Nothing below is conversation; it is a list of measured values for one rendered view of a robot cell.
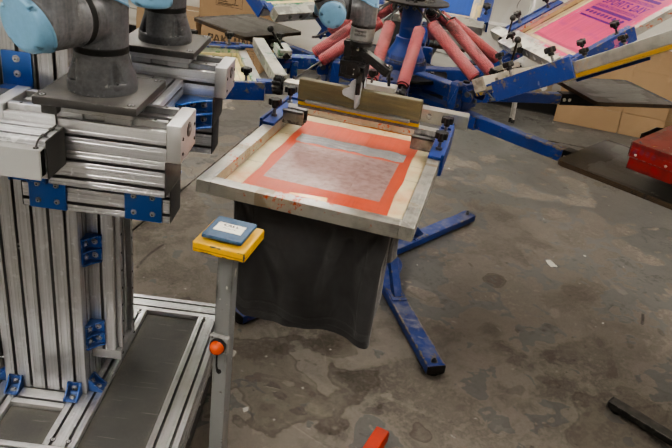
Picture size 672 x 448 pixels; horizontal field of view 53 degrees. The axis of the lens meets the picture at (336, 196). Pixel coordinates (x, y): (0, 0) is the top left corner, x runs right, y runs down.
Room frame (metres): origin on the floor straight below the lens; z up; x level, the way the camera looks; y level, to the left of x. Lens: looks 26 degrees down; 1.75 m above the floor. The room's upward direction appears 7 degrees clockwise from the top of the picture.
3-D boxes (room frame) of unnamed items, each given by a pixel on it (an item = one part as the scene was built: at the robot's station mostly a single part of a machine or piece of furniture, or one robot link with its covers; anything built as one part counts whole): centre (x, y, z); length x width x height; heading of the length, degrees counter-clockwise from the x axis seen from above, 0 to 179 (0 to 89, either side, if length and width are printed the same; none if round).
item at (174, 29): (1.94, 0.55, 1.31); 0.15 x 0.15 x 0.10
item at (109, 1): (1.43, 0.55, 1.42); 0.13 x 0.12 x 0.14; 154
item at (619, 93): (3.15, -0.86, 0.91); 1.34 x 0.40 x 0.08; 108
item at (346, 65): (2.10, -0.01, 1.23); 0.09 x 0.08 x 0.12; 78
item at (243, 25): (3.40, 0.27, 0.91); 1.34 x 0.40 x 0.08; 48
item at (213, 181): (1.91, 0.00, 0.97); 0.79 x 0.58 x 0.04; 168
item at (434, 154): (2.09, -0.32, 0.98); 0.30 x 0.05 x 0.07; 168
